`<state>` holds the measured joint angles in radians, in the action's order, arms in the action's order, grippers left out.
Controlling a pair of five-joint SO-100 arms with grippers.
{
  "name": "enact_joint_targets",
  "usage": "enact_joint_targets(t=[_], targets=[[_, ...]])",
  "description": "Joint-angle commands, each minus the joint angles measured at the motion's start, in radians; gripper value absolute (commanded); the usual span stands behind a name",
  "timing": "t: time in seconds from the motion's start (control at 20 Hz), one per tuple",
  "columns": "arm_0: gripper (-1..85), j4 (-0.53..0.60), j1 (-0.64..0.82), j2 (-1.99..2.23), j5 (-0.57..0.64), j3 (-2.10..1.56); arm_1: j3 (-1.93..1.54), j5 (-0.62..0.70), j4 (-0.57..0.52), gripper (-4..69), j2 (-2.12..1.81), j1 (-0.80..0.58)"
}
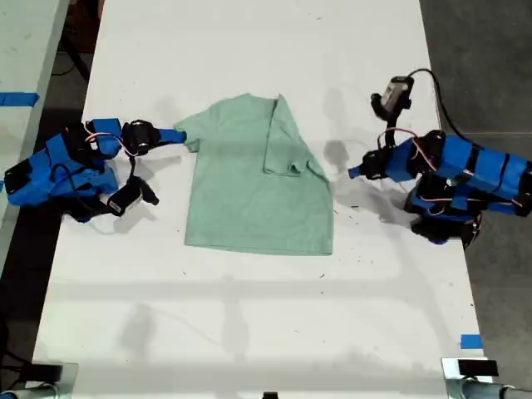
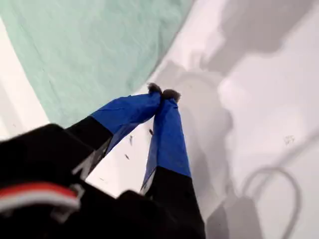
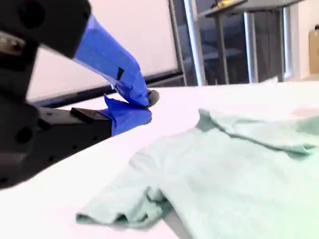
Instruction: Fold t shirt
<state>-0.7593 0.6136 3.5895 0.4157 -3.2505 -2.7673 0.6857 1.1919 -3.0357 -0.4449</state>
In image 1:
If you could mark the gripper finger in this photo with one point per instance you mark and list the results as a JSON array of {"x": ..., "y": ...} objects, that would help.
[
  {"x": 168, "y": 141},
  {"x": 357, "y": 175},
  {"x": 170, "y": 133},
  {"x": 356, "y": 169}
]

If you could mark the pale green T-shirt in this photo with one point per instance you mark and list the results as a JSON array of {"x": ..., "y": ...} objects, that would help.
[{"x": 249, "y": 187}]

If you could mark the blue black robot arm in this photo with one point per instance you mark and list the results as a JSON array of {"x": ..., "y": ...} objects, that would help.
[
  {"x": 62, "y": 170},
  {"x": 469, "y": 174}
]

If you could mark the white side table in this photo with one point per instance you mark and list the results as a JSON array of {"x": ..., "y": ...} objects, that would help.
[{"x": 25, "y": 83}]

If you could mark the long blue tape strip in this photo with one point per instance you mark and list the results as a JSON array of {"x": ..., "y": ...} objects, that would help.
[{"x": 18, "y": 99}]

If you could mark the small blue tape strip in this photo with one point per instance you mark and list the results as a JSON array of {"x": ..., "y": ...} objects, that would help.
[{"x": 471, "y": 341}]

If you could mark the black clamp block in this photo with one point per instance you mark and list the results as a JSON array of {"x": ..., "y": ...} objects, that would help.
[
  {"x": 477, "y": 368},
  {"x": 46, "y": 372}
]

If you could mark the small black box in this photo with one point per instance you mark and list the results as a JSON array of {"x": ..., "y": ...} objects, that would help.
[{"x": 270, "y": 395}]

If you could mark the grey metal pipe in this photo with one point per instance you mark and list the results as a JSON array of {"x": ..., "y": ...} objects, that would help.
[
  {"x": 494, "y": 390},
  {"x": 29, "y": 392}
]

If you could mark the short black camera stalk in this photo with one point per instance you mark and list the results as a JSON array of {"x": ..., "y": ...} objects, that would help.
[
  {"x": 132, "y": 170},
  {"x": 391, "y": 131}
]

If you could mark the black silver camera box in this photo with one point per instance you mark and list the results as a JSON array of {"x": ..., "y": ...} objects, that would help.
[
  {"x": 392, "y": 95},
  {"x": 124, "y": 201}
]

